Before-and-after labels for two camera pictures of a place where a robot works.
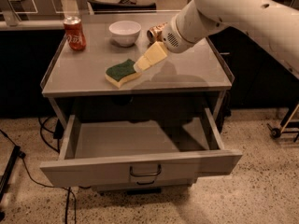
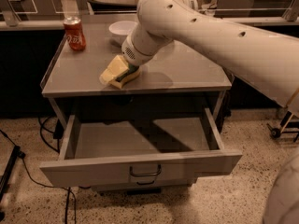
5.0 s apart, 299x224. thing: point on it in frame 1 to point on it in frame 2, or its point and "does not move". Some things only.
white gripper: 174,37 to 133,55
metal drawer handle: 144,175 does not move
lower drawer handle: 149,183 does not move
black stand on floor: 7,170 does not move
